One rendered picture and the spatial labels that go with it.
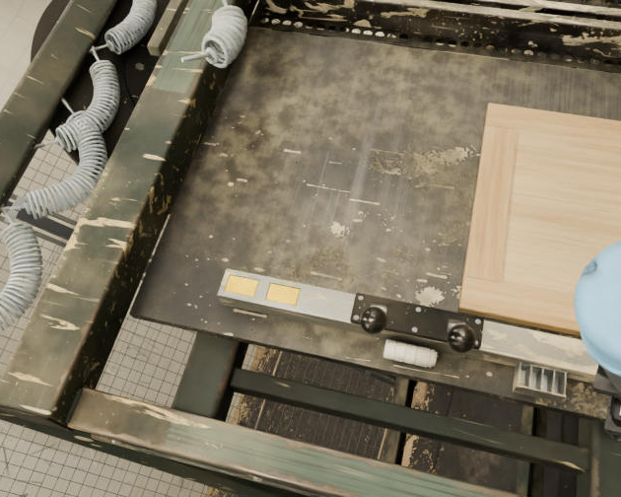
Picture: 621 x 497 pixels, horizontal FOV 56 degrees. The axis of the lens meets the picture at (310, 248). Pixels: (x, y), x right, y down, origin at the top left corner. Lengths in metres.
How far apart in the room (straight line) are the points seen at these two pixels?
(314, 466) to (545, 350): 0.38
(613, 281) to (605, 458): 0.70
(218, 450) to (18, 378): 0.31
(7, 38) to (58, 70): 4.44
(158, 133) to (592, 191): 0.77
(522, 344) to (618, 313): 0.62
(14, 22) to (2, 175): 4.70
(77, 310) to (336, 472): 0.45
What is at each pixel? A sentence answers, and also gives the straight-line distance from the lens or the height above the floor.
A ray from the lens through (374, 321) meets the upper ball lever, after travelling 0.81.
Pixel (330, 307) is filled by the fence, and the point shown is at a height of 1.54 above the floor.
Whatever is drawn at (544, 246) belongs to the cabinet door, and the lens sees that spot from 1.06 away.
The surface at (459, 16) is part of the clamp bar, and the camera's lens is 1.32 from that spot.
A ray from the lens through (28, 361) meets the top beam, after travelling 0.97.
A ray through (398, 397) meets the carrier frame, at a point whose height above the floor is 0.79.
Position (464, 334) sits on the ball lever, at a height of 1.44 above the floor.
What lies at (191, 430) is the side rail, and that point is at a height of 1.67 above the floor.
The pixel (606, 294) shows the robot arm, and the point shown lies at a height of 1.68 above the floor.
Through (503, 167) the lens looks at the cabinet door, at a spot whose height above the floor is 1.33.
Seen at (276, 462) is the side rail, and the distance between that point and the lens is 0.87.
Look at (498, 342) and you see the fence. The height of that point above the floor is 1.32.
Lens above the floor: 1.93
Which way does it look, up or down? 20 degrees down
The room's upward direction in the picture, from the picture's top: 64 degrees counter-clockwise
